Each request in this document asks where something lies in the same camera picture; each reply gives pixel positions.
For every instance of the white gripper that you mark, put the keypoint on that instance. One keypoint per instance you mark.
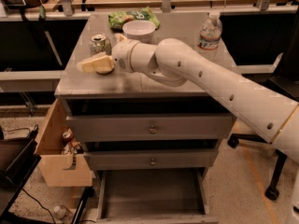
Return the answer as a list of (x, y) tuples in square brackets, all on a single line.
[(122, 56)]

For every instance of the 7up soda can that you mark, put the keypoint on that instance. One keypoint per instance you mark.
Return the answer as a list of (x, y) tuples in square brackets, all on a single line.
[(99, 43)]

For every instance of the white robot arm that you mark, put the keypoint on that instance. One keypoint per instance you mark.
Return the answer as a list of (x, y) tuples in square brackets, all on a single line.
[(273, 116)]

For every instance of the grey top drawer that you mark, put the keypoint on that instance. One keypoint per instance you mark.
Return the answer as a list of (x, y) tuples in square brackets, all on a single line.
[(150, 127)]

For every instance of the grey drawer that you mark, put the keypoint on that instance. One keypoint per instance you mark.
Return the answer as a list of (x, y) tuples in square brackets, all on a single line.
[(151, 159), (150, 127), (157, 196)]

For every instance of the red can in box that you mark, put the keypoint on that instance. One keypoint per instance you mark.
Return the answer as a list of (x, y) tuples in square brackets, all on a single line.
[(67, 137)]

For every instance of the grey drawer cabinet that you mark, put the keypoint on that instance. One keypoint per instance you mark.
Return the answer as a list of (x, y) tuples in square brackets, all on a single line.
[(121, 93)]

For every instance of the grey middle drawer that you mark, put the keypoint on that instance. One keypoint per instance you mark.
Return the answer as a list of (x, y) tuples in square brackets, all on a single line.
[(151, 159)]

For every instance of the grey bottom drawer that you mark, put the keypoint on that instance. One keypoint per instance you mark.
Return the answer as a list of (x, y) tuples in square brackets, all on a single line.
[(157, 196)]

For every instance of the green chip bag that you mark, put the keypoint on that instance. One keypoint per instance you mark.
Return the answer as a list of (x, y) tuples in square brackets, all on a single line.
[(117, 19)]

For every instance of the white ceramic bowl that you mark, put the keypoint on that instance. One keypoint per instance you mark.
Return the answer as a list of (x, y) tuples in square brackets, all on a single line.
[(139, 30)]

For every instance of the clear plastic water bottle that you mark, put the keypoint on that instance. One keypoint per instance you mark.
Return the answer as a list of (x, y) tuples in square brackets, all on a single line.
[(210, 35)]

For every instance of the cardboard box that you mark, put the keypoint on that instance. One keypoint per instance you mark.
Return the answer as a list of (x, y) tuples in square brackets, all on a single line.
[(58, 169)]

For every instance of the black cart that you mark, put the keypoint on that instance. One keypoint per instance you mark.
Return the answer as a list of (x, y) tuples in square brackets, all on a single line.
[(18, 159)]

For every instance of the plastic bottle on floor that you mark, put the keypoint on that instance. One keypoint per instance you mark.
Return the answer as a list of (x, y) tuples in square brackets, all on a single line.
[(63, 214)]

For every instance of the black office chair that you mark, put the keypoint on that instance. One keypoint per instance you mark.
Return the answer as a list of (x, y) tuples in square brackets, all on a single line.
[(290, 89)]

